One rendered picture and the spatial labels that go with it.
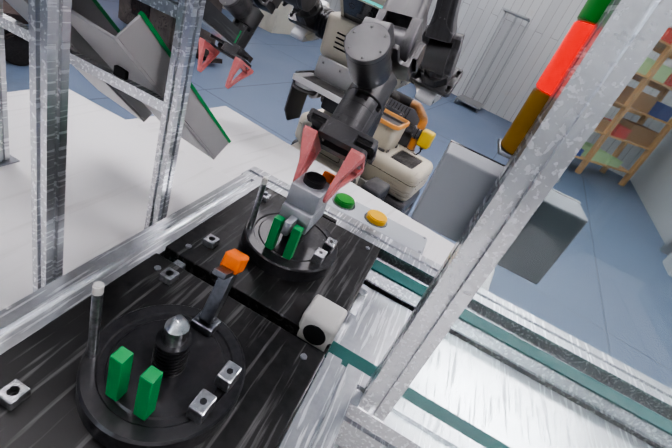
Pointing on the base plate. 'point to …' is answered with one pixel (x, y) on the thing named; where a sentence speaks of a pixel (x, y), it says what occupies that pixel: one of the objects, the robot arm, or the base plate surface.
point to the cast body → (304, 202)
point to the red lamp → (578, 33)
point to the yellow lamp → (524, 120)
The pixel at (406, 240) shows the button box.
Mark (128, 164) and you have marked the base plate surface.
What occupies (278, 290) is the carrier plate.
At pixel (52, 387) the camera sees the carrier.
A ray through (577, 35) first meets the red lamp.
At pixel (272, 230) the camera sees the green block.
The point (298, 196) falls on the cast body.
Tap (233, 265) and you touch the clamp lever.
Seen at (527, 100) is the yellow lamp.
